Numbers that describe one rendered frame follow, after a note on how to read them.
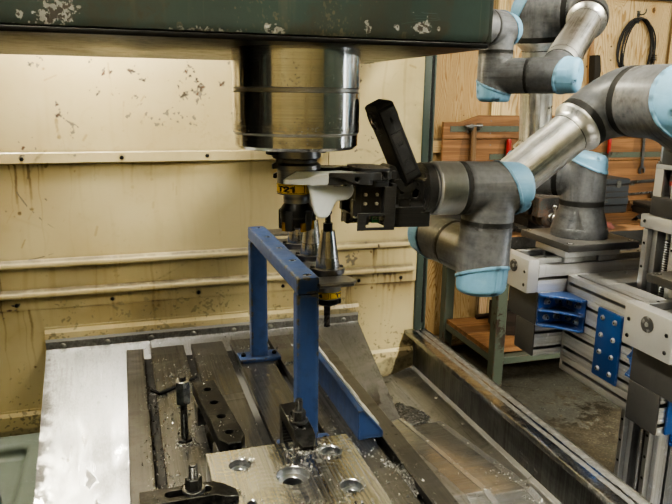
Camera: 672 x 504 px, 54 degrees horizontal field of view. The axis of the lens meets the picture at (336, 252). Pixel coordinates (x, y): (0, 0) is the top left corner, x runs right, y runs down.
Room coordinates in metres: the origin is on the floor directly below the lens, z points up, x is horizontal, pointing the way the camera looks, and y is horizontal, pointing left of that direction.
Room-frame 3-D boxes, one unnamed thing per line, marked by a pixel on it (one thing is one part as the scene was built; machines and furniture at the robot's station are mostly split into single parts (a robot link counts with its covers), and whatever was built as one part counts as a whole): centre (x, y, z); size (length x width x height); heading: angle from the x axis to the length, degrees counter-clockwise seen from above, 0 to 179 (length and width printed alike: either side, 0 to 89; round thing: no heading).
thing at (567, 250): (1.80, -0.69, 1.13); 0.36 x 0.22 x 0.06; 107
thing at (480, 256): (0.96, -0.21, 1.30); 0.11 x 0.08 x 0.11; 22
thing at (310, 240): (1.28, 0.05, 1.26); 0.04 x 0.04 x 0.07
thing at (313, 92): (0.86, 0.05, 1.52); 0.16 x 0.16 x 0.12
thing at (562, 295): (1.66, -0.59, 0.98); 0.09 x 0.09 x 0.09; 17
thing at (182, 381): (1.12, 0.28, 0.96); 0.03 x 0.03 x 0.13
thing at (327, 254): (1.17, 0.02, 1.26); 0.04 x 0.04 x 0.07
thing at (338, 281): (1.12, 0.00, 1.21); 0.07 x 0.05 x 0.01; 108
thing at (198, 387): (1.12, 0.21, 0.93); 0.26 x 0.05 x 0.06; 23
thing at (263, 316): (1.52, 0.18, 1.05); 0.10 x 0.05 x 0.30; 108
